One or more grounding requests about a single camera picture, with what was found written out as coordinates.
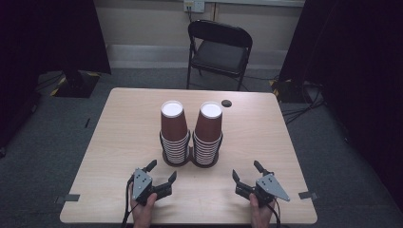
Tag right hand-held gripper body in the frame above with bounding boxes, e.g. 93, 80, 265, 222
235, 173, 291, 209

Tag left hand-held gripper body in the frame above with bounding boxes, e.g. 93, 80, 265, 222
131, 168, 174, 207

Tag stack of brown paper cups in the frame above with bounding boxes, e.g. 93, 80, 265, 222
192, 101, 224, 166
159, 100, 192, 165

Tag person's left hand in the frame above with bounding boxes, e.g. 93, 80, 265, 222
128, 183, 159, 228

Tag person's right hand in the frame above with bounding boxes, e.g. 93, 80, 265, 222
249, 193, 278, 228

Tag grey floor tape strip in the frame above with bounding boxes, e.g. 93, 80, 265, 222
54, 193, 81, 204
297, 191, 319, 200

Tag black stand base striped edge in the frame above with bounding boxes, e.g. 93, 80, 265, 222
269, 78, 307, 105
48, 69, 103, 99

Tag black folding chair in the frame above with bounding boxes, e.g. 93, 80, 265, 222
186, 19, 254, 92

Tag dark curtain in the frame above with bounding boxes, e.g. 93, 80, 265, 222
278, 0, 403, 203
0, 0, 112, 153

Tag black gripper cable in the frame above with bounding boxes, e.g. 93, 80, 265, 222
121, 176, 141, 228
266, 198, 282, 228

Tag black floor cables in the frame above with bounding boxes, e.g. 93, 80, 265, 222
280, 81, 328, 125

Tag white wall socket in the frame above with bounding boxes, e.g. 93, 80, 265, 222
183, 0, 206, 14

